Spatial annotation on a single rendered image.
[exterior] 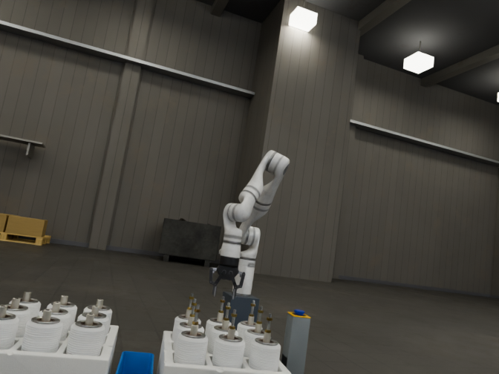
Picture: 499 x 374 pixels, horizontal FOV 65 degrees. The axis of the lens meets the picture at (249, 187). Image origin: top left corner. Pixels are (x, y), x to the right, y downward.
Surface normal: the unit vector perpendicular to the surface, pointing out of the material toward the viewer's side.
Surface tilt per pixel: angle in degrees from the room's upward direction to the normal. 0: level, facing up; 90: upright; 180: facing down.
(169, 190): 90
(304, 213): 90
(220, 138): 90
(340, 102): 90
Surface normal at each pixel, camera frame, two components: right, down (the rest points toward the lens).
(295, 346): 0.22, -0.10
